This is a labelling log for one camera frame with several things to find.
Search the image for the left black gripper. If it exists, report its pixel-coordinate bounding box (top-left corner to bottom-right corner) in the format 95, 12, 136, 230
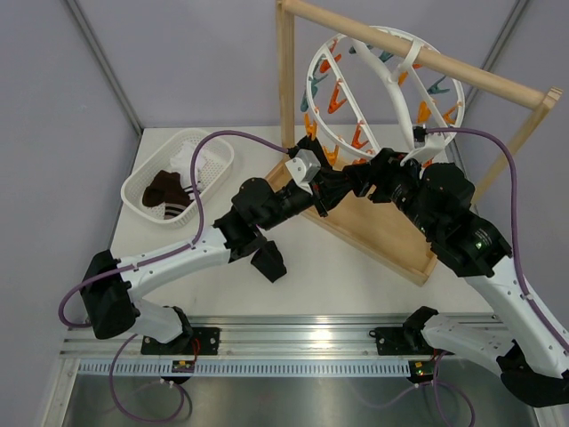
259, 169, 353, 233

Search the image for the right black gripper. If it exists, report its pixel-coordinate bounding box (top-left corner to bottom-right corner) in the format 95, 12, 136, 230
344, 147, 439, 238

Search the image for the black sock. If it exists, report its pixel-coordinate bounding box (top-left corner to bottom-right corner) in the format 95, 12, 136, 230
296, 135, 324, 155
251, 241, 287, 283

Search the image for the white round clip hanger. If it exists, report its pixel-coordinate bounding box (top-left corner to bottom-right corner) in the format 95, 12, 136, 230
301, 27, 466, 167

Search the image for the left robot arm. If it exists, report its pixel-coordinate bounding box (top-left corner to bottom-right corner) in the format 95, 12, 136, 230
80, 168, 352, 354

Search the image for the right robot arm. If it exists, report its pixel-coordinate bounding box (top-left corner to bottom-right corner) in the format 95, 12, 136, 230
342, 149, 568, 407

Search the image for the white perforated plastic basket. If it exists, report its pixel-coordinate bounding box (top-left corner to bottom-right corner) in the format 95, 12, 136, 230
121, 128, 235, 229

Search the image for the white sock in basket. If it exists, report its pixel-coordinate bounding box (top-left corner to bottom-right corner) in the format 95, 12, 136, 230
170, 141, 207, 190

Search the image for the brown sock with stripes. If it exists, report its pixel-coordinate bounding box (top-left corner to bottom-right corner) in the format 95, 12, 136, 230
142, 170, 202, 220

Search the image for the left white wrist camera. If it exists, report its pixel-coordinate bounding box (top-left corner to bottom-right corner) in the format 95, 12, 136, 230
285, 149, 321, 193

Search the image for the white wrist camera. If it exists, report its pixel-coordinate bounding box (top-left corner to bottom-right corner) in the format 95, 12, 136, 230
400, 126, 446, 165
285, 149, 321, 193

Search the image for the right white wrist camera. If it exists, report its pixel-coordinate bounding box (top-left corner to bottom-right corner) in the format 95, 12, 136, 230
400, 126, 446, 165

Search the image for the aluminium mounting rail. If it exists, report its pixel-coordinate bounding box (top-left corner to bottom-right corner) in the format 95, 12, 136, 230
59, 314, 510, 359

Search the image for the white slotted cable duct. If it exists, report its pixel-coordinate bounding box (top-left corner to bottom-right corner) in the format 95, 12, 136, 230
78, 359, 411, 378

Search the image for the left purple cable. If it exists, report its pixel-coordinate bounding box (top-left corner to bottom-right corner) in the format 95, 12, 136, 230
59, 130, 293, 422

